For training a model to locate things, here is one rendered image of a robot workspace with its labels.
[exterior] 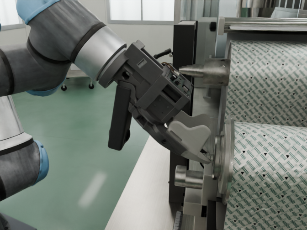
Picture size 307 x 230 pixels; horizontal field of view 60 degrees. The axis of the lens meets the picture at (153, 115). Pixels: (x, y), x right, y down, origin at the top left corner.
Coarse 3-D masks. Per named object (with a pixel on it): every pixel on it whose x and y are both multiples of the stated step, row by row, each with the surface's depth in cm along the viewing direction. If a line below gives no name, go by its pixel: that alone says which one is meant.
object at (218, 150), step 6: (216, 138) 43; (222, 138) 43; (216, 144) 42; (222, 144) 42; (216, 150) 42; (222, 150) 41; (216, 156) 41; (222, 156) 41; (216, 162) 41; (222, 162) 41; (216, 168) 41; (216, 174) 42
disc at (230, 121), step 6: (228, 120) 45; (234, 132) 39; (234, 138) 38; (228, 168) 38; (228, 174) 38; (228, 180) 38; (228, 186) 38; (228, 192) 38; (222, 198) 44; (228, 198) 39
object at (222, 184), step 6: (228, 126) 43; (222, 132) 47; (228, 132) 41; (228, 138) 40; (228, 144) 40; (228, 150) 39; (228, 156) 39; (228, 162) 39; (222, 168) 41; (222, 174) 40; (222, 180) 40; (222, 186) 40; (222, 192) 42
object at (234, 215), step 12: (228, 216) 41; (240, 216) 41; (252, 216) 40; (264, 216) 40; (276, 216) 40; (288, 216) 39; (300, 216) 39; (228, 228) 42; (240, 228) 42; (252, 228) 41; (264, 228) 41; (276, 228) 40; (288, 228) 40; (300, 228) 40
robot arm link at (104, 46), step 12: (96, 36) 36; (108, 36) 37; (84, 48) 36; (96, 48) 36; (108, 48) 36; (120, 48) 37; (84, 60) 37; (96, 60) 36; (108, 60) 36; (84, 72) 39; (96, 72) 37
